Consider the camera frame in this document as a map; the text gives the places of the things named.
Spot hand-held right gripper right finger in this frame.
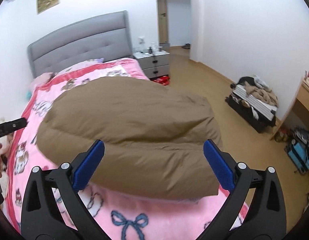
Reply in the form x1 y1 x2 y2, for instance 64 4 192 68
203 139 287 240

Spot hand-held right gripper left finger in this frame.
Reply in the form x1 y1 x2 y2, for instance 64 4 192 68
21 139 105 240

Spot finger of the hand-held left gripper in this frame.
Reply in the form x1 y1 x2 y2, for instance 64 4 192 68
0 118 28 138

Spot brown puffer jacket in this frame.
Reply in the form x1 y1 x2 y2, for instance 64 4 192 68
36 76 223 202

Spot pile of beige clothes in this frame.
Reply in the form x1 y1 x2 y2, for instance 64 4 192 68
238 75 280 105

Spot pink printed blanket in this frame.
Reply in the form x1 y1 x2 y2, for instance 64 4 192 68
3 57 250 240

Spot pink plush pillow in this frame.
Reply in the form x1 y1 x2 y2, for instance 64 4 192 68
30 72 55 90

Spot open black silver suitcase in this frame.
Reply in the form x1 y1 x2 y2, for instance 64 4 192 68
225 76 280 133

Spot brown jars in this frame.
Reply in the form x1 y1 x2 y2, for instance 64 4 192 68
274 127 288 143

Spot blue bag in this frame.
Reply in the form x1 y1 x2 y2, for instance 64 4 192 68
284 127 309 174

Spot floral pillow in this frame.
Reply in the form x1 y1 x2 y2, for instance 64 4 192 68
55 57 105 74

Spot red box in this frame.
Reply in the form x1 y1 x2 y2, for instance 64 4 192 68
151 75 170 86

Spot wooden desk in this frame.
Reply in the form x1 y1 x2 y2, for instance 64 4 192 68
269 74 309 140

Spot grey padded bed headboard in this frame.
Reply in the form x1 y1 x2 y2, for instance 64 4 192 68
27 10 134 80

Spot grey nightstand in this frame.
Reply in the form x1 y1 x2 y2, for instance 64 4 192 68
133 49 170 79

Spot wooden door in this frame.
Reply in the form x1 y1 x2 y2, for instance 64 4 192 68
156 0 169 45

